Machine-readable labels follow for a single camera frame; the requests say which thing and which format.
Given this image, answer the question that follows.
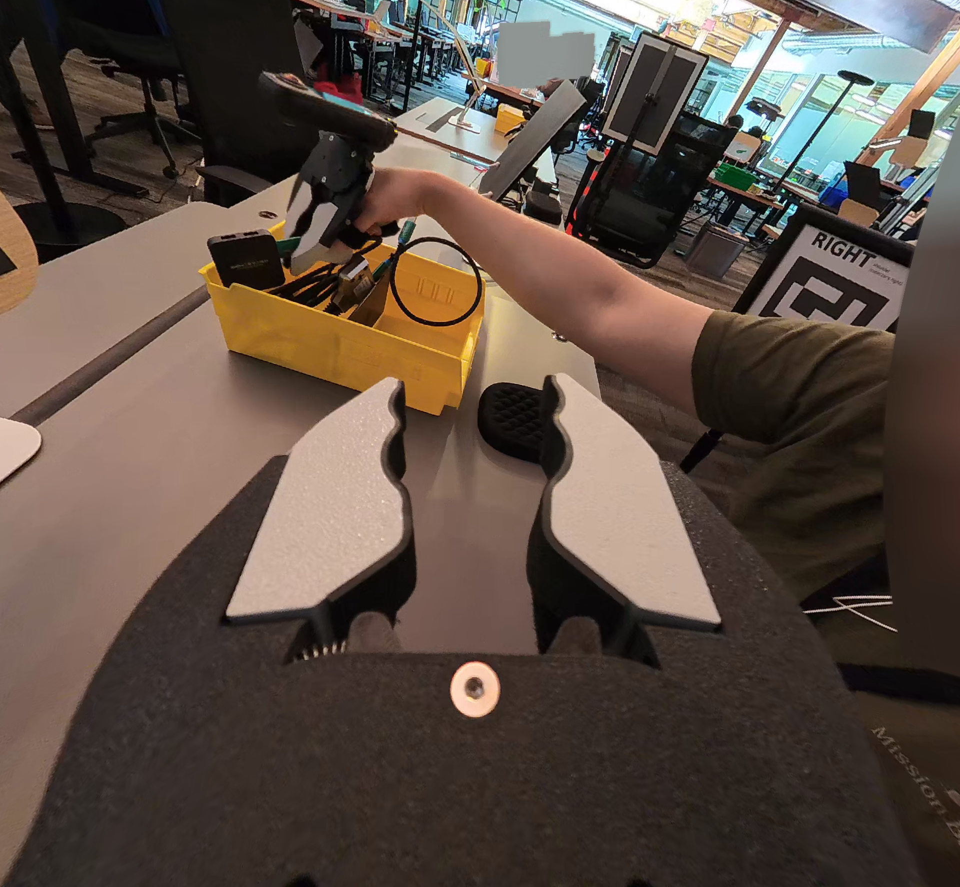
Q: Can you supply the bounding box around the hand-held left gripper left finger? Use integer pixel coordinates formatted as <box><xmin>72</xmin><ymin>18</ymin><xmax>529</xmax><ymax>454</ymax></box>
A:
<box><xmin>223</xmin><ymin>377</ymin><xmax>416</xmax><ymax>652</ymax></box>

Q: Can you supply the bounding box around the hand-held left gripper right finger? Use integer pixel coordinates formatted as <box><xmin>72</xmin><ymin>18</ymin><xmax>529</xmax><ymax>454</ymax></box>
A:
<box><xmin>527</xmin><ymin>373</ymin><xmax>725</xmax><ymax>656</ymax></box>

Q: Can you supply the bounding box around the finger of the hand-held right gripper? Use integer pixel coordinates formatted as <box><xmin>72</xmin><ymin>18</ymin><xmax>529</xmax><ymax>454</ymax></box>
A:
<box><xmin>289</xmin><ymin>197</ymin><xmax>364</xmax><ymax>278</ymax></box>
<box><xmin>283</xmin><ymin>170</ymin><xmax>322</xmax><ymax>239</ymax></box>

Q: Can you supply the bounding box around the black port box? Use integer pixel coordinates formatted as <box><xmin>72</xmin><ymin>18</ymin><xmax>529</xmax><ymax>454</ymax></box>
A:
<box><xmin>207</xmin><ymin>228</ymin><xmax>287</xmax><ymax>293</ymax></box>

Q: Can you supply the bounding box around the yellow plastic bin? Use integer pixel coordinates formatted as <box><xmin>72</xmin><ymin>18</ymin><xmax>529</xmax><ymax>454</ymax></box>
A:
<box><xmin>198</xmin><ymin>221</ymin><xmax>487</xmax><ymax>417</ymax></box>

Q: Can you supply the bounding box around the black looped cable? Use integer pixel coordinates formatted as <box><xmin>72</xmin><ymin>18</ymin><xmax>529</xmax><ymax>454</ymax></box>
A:
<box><xmin>388</xmin><ymin>236</ymin><xmax>483</xmax><ymax>328</ymax></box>

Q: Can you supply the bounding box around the person's right hand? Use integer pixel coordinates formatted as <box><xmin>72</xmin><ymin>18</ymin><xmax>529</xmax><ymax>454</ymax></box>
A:
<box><xmin>351</xmin><ymin>168</ymin><xmax>453</xmax><ymax>237</ymax></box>

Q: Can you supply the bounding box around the dark bin divider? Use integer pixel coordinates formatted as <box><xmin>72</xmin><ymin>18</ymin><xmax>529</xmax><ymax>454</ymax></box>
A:
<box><xmin>347</xmin><ymin>273</ymin><xmax>393</xmax><ymax>327</ymax></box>

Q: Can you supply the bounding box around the black office chair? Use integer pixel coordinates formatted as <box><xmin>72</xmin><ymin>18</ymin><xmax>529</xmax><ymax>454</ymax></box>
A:
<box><xmin>146</xmin><ymin>0</ymin><xmax>316</xmax><ymax>210</ymax></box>
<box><xmin>45</xmin><ymin>0</ymin><xmax>186</xmax><ymax>181</ymax></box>

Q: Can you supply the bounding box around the white desk lamp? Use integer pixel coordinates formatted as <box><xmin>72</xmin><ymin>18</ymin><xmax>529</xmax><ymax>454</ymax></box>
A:
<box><xmin>416</xmin><ymin>0</ymin><xmax>483</xmax><ymax>136</ymax></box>

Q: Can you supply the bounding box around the black textured armrest pad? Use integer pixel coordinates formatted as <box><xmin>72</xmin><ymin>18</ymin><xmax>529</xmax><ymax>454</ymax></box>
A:
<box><xmin>477</xmin><ymin>380</ymin><xmax>558</xmax><ymax>465</ymax></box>

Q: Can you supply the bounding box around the black tilted panel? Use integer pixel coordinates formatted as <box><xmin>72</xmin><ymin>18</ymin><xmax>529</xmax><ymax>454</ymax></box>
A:
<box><xmin>477</xmin><ymin>80</ymin><xmax>588</xmax><ymax>203</ymax></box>

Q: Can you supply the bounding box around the olive green shirt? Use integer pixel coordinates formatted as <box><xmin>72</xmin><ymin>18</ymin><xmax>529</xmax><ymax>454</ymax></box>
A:
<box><xmin>678</xmin><ymin>309</ymin><xmax>960</xmax><ymax>887</ymax></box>

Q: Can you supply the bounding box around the black round base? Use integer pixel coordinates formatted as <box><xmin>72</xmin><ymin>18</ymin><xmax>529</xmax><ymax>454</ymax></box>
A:
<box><xmin>13</xmin><ymin>200</ymin><xmax>130</xmax><ymax>263</ymax></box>

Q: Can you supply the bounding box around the grey waste bin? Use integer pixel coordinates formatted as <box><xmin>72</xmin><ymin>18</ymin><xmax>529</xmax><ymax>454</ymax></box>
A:
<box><xmin>685</xmin><ymin>221</ymin><xmax>750</xmax><ymax>281</ymax></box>

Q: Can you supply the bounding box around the wooden curved panel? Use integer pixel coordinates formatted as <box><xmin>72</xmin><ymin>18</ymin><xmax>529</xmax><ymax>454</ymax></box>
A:
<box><xmin>0</xmin><ymin>191</ymin><xmax>39</xmax><ymax>316</ymax></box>

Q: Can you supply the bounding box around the black white marker board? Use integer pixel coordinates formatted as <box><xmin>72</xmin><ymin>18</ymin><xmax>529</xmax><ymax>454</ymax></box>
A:
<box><xmin>731</xmin><ymin>203</ymin><xmax>918</xmax><ymax>335</ymax></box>

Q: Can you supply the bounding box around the black mesh chair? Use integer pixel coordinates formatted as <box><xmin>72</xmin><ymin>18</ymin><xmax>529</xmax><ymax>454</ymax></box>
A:
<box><xmin>566</xmin><ymin>110</ymin><xmax>741</xmax><ymax>270</ymax></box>

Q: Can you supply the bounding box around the grey flat panel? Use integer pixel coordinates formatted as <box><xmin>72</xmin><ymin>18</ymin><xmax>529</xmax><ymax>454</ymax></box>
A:
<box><xmin>883</xmin><ymin>144</ymin><xmax>960</xmax><ymax>678</ymax></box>

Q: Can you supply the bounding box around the white flat object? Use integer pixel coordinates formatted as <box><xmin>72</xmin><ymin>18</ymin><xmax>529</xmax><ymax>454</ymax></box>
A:
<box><xmin>0</xmin><ymin>417</ymin><xmax>43</xmax><ymax>485</ymax></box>

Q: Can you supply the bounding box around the white framed black board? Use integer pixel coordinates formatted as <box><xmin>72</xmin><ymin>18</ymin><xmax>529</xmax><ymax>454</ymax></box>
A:
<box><xmin>600</xmin><ymin>31</ymin><xmax>711</xmax><ymax>158</ymax></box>

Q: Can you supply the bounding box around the black floor lamp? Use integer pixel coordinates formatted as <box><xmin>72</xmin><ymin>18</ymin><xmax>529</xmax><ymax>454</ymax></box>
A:
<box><xmin>780</xmin><ymin>69</ymin><xmax>876</xmax><ymax>192</ymax></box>

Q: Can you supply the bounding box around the black cable bundle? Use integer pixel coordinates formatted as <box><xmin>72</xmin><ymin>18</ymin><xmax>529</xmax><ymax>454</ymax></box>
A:
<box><xmin>264</xmin><ymin>257</ymin><xmax>376</xmax><ymax>314</ymax></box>

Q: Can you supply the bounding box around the green tipped cable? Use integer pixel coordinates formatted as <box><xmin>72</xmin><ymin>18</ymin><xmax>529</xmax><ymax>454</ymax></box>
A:
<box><xmin>373</xmin><ymin>219</ymin><xmax>419</xmax><ymax>281</ymax></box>

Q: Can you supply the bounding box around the white drawstring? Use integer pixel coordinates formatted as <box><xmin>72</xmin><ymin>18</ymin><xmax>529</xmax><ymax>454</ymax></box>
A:
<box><xmin>801</xmin><ymin>592</ymin><xmax>898</xmax><ymax>634</ymax></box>

